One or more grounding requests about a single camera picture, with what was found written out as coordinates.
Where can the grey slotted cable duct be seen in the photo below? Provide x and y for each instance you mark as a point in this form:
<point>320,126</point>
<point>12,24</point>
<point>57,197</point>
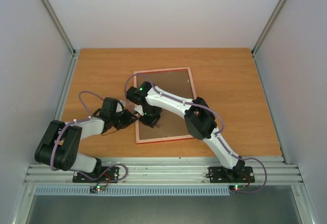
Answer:
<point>134,191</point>

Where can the right aluminium corner post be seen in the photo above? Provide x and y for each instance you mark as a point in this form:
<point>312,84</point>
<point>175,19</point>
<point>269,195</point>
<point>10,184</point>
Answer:
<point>271,20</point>

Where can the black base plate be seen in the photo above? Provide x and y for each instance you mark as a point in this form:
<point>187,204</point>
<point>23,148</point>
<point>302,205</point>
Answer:
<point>222,175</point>
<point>110,175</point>

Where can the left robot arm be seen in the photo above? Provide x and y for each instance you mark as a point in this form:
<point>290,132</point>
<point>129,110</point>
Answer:
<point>59,145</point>

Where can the right circuit board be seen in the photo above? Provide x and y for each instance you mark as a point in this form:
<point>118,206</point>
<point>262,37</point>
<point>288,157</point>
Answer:
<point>237,187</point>

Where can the brown frame backing board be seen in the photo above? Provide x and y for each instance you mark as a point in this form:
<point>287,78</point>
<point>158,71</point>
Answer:
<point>170,102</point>

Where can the circuit board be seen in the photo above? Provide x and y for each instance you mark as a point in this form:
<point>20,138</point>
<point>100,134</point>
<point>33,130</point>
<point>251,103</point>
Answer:
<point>97,189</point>
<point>237,187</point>

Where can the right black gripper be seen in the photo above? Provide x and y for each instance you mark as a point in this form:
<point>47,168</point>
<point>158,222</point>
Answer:
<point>150,121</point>

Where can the left aluminium corner post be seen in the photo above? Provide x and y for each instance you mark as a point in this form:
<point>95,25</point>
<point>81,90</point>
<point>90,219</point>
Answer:
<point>58,25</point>

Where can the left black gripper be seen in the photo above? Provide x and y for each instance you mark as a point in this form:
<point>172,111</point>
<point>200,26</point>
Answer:
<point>129,120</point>

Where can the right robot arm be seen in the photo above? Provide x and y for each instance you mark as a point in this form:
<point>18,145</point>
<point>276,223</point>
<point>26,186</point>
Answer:
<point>199,119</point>

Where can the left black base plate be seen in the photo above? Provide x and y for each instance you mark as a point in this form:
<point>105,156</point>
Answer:
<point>110,175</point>

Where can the aluminium rail base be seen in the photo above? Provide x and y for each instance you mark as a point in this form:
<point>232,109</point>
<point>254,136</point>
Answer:
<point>166,171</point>

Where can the red picture frame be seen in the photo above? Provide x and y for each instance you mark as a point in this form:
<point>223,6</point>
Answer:
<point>170,127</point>

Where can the aluminium corner post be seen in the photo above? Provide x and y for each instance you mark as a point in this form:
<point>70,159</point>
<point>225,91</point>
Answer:
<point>271,20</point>
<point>58,25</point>

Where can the left circuit board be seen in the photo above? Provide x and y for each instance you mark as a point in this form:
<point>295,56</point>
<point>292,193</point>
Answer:
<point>97,189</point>

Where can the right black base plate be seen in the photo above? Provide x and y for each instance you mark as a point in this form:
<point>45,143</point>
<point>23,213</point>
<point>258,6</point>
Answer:
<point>222,175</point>

